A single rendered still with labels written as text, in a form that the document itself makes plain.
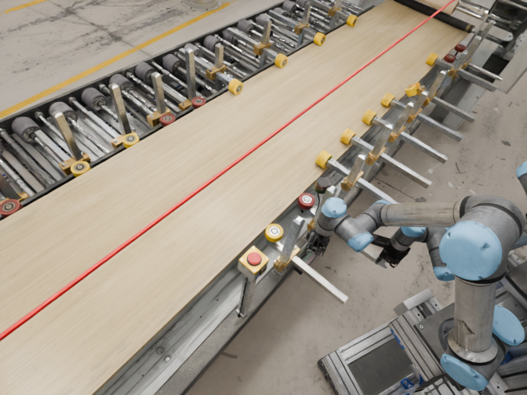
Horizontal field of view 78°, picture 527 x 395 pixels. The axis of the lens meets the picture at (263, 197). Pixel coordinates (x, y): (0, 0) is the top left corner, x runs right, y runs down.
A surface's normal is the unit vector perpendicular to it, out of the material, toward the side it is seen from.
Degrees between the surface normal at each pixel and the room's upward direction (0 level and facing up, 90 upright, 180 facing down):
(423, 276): 0
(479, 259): 85
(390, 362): 0
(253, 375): 0
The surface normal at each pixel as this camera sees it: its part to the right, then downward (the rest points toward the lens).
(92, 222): 0.11, -0.59
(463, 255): -0.79, 0.35
